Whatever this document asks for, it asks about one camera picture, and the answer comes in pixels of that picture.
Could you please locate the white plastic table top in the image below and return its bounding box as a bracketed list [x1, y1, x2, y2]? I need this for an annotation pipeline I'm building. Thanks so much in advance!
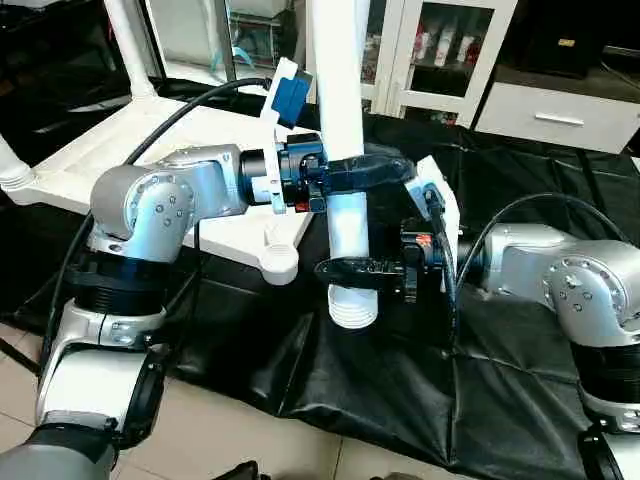
[0, 95, 317, 287]

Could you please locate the white plastic table leg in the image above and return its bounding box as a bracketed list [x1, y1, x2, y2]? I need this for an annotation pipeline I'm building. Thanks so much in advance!
[104, 0, 161, 101]
[0, 132, 37, 193]
[305, 0, 383, 329]

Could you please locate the turquoise plastic stand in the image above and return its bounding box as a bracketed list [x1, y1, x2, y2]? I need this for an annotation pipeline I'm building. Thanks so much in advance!
[230, 44, 261, 73]

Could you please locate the black table mat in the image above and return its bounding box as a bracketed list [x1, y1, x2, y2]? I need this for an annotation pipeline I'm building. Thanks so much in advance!
[0, 75, 640, 476]

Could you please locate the white glass door cabinet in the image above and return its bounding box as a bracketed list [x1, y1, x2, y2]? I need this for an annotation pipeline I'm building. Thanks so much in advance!
[362, 0, 519, 129]

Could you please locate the white drawer unit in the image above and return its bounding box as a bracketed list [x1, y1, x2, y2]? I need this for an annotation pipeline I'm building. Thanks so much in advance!
[474, 82, 640, 153]

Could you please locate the black case with yellow label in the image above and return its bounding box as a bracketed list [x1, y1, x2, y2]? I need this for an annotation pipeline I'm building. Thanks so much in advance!
[520, 0, 606, 79]

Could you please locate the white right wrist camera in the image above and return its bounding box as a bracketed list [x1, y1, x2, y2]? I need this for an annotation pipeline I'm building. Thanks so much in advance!
[414, 155, 463, 293]

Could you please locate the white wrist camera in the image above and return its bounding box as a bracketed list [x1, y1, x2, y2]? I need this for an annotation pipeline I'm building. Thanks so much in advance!
[414, 155, 463, 293]
[262, 58, 317, 217]

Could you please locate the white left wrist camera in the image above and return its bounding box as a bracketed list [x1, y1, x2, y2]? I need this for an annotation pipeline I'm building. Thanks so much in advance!
[262, 58, 317, 217]

